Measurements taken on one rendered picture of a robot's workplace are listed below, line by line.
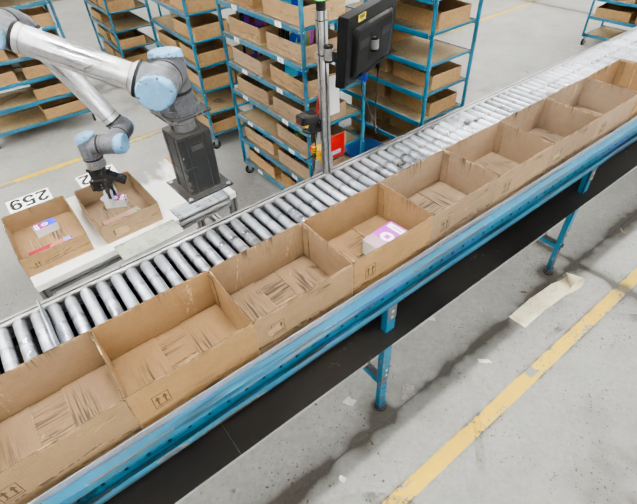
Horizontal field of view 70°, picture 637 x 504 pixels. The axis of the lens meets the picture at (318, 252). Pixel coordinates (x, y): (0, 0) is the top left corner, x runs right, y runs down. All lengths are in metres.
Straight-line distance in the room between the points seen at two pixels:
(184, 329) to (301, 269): 0.47
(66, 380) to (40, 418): 0.12
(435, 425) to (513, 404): 0.41
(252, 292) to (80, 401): 0.63
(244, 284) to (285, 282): 0.15
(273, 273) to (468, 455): 1.24
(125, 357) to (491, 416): 1.69
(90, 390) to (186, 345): 0.30
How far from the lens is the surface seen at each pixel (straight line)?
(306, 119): 2.30
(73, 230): 2.46
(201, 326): 1.60
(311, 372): 1.75
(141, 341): 1.62
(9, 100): 5.51
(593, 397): 2.70
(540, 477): 2.40
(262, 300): 1.62
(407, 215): 1.82
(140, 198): 2.52
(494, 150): 2.47
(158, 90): 2.02
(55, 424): 1.58
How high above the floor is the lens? 2.09
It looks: 43 degrees down
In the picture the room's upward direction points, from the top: 3 degrees counter-clockwise
